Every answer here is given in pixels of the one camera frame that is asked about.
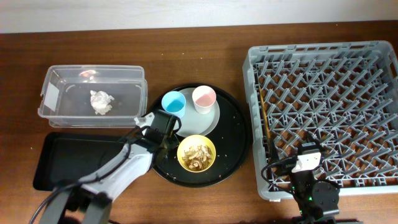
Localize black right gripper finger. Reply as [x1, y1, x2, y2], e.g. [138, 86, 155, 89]
[269, 139, 279, 164]
[306, 132, 320, 146]

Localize light blue cup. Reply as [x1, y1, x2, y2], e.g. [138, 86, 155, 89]
[161, 91, 187, 118]

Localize yellow bowl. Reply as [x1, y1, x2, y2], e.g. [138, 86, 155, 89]
[177, 135, 216, 173]

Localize food scraps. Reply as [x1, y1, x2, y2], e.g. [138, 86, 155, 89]
[182, 144, 213, 171]

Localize white napkin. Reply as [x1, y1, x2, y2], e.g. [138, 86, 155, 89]
[90, 90, 114, 115]

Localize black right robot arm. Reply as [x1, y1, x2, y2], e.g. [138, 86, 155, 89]
[261, 134, 359, 224]

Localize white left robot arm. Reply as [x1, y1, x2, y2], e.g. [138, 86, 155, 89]
[30, 110, 182, 223]

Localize grey dishwasher rack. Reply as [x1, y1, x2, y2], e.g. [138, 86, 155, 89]
[243, 40, 397, 201]

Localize clear plastic waste bin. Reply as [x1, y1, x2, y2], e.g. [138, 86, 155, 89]
[38, 65, 147, 128]

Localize black rectangular waste tray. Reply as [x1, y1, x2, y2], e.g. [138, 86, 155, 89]
[33, 132, 124, 191]

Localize light grey plate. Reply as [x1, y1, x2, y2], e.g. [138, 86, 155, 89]
[177, 87, 220, 138]

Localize round black serving tray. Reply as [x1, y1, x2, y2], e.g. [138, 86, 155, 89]
[153, 86, 252, 188]

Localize pink cup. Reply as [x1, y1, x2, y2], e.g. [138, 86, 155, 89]
[192, 85, 216, 114]

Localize wooden chopstick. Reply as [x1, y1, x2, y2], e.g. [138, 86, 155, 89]
[258, 87, 271, 147]

